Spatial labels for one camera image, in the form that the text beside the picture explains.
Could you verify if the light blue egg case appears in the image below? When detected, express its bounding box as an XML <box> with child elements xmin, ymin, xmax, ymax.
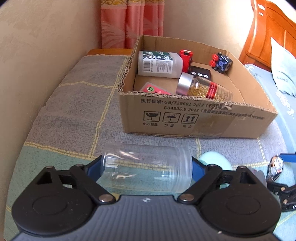
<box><xmin>199</xmin><ymin>151</ymin><xmax>233</xmax><ymax>171</ymax></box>

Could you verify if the clear plastic jar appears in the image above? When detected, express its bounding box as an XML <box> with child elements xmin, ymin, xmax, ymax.
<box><xmin>98</xmin><ymin>144</ymin><xmax>193</xmax><ymax>195</ymax></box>

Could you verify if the golden capsule bottle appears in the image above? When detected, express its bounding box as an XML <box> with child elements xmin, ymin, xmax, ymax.
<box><xmin>176</xmin><ymin>72</ymin><xmax>233</xmax><ymax>102</ymax></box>

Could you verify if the black remote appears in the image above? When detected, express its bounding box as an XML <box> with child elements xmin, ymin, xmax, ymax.
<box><xmin>188</xmin><ymin>65</ymin><xmax>211</xmax><ymax>81</ymax></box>

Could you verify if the pink refill case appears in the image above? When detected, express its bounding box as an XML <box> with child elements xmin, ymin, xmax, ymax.
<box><xmin>139</xmin><ymin>82</ymin><xmax>172</xmax><ymax>95</ymax></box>

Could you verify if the dark blue toy block car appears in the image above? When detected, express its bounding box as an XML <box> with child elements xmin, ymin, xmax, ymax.
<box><xmin>210</xmin><ymin>52</ymin><xmax>233</xmax><ymax>73</ymax></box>

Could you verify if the white green medicine bottle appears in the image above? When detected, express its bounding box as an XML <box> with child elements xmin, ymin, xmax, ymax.
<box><xmin>137</xmin><ymin>51</ymin><xmax>183</xmax><ymax>79</ymax></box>

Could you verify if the grey animal figurine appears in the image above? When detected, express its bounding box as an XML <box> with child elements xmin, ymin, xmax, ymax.
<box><xmin>249</xmin><ymin>167</ymin><xmax>267</xmax><ymax>188</ymax></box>

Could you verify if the blue floral bed sheet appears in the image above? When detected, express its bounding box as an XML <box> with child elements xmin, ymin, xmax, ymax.
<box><xmin>244</xmin><ymin>64</ymin><xmax>296</xmax><ymax>153</ymax></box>

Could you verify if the open cardboard box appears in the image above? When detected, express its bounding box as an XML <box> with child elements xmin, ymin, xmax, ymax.
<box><xmin>118</xmin><ymin>35</ymin><xmax>278</xmax><ymax>138</ymax></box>

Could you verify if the light blue pillow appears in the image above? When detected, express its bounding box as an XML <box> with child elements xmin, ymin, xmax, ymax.
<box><xmin>270</xmin><ymin>38</ymin><xmax>296</xmax><ymax>97</ymax></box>

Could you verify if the wooden bed headboard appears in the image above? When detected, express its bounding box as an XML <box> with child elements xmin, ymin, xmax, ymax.
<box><xmin>239</xmin><ymin>0</ymin><xmax>296</xmax><ymax>71</ymax></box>

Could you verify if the pink patterned curtain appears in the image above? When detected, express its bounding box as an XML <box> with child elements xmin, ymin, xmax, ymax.
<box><xmin>100</xmin><ymin>0</ymin><xmax>165</xmax><ymax>49</ymax></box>

